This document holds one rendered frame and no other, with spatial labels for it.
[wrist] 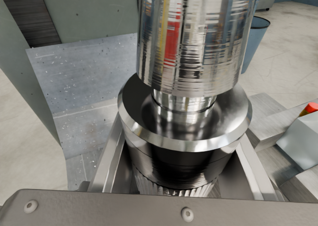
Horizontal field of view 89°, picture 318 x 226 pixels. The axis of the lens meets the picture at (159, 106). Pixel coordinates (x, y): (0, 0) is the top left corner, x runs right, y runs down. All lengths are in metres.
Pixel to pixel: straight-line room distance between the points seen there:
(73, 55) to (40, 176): 1.28
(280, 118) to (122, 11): 0.38
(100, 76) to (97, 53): 0.05
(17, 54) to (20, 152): 1.45
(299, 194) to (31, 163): 1.67
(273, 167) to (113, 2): 0.43
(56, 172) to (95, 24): 1.30
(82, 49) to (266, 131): 0.40
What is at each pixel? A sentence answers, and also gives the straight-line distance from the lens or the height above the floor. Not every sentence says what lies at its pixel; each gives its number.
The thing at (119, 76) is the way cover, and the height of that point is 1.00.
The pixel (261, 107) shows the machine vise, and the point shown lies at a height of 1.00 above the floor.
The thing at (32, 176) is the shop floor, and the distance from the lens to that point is 1.65.
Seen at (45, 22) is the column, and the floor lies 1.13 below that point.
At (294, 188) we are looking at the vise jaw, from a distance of 0.28.
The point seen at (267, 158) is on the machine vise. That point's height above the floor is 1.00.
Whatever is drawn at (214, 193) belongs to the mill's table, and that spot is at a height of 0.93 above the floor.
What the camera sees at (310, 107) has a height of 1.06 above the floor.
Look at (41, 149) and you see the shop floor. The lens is 1.77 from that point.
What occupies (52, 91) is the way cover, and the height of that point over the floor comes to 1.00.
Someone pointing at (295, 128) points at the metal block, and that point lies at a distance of 0.30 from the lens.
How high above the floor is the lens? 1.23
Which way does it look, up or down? 44 degrees down
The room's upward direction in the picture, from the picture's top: straight up
